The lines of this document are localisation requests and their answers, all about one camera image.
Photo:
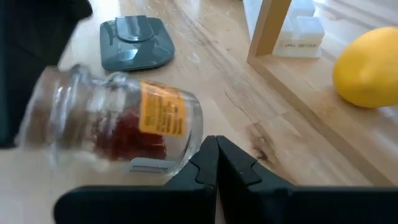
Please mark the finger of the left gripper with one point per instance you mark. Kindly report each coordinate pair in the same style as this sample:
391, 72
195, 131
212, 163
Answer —
31, 37

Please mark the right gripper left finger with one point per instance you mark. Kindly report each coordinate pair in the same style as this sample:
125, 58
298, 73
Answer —
140, 205

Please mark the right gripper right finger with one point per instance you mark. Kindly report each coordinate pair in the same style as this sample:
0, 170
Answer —
295, 205

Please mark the small glass saffron jar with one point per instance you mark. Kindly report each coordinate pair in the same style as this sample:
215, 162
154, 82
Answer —
124, 124

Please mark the slatted wooden shelf rack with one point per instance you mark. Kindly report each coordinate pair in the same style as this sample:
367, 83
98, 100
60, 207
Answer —
267, 25

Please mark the yellow lemon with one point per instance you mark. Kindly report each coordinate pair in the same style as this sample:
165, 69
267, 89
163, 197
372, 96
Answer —
370, 68

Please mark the white ice cube tray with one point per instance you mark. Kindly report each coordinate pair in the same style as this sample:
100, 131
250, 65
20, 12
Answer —
306, 31

